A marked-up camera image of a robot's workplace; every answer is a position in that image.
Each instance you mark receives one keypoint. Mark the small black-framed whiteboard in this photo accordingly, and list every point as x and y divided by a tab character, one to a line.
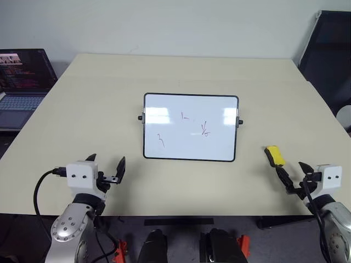
189	128

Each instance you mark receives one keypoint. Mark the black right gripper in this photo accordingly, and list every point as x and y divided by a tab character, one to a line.
308	189

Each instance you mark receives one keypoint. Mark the dark rounded shape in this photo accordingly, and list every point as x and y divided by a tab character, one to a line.
153	246
222	246

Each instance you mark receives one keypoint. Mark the yellow eraser with black felt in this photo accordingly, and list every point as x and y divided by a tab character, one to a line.
276	155

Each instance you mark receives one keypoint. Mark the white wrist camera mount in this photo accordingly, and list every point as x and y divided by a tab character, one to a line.
330	179
81	176

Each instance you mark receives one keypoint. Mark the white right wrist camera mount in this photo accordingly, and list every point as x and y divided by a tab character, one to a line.
330	179

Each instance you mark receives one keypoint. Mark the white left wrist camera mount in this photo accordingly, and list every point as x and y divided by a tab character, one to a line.
81	176

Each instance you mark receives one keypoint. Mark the open grey laptop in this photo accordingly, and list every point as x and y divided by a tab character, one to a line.
20	82

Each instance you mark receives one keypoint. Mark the red plastic clamp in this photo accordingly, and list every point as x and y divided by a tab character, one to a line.
244	245
120	250

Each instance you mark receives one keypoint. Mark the white round object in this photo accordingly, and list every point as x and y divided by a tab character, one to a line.
345	117

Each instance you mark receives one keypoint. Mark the black office chair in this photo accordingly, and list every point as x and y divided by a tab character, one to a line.
327	60

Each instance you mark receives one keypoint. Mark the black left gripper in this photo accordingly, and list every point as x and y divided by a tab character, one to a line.
103	184

